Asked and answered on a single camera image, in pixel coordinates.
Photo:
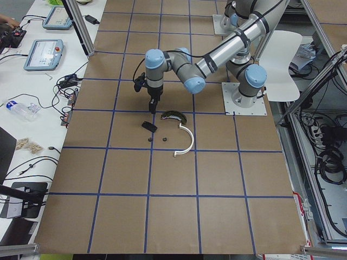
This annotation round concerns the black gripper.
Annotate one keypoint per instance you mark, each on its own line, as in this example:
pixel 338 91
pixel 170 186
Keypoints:
pixel 154 93

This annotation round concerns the olive green brake shoe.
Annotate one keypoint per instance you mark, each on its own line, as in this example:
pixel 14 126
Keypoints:
pixel 174 114

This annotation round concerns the black brake pad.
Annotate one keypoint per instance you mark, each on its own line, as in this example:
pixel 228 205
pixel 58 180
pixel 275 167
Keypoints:
pixel 149 126

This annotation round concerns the white curved plastic piece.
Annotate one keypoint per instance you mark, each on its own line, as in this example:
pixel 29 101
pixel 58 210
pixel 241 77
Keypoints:
pixel 185 141

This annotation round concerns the black usb hub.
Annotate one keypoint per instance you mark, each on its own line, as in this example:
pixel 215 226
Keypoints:
pixel 69 81

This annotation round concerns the black power adapter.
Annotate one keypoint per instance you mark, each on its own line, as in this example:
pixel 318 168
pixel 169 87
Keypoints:
pixel 91 19

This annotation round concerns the near blue teach pendant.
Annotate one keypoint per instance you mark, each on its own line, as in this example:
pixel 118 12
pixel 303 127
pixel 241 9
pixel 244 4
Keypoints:
pixel 44 55

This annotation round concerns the blue teach pendant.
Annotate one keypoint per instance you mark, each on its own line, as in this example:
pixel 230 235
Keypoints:
pixel 57 19
pixel 44 55

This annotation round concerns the clear plastic water bottle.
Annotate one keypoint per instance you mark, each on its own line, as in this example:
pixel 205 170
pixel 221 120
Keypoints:
pixel 21 110

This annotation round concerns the far blue teach pendant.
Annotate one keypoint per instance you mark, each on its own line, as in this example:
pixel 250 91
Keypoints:
pixel 57 19

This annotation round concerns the bag of small parts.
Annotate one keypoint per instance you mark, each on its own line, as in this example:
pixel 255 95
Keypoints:
pixel 26 144

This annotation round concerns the white plastic chair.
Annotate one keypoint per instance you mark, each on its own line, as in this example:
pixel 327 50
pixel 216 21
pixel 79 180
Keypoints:
pixel 276 58

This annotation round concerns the grey box device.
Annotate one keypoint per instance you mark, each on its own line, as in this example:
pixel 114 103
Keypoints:
pixel 23 199

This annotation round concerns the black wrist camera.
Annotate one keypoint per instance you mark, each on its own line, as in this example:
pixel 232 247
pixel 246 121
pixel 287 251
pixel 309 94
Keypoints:
pixel 139 82

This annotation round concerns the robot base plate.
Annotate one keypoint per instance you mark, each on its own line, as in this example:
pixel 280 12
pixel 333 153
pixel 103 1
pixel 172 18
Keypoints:
pixel 237 104
pixel 218 29

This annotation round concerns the aluminium frame post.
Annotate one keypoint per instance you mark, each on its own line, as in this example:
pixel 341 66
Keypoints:
pixel 75 16

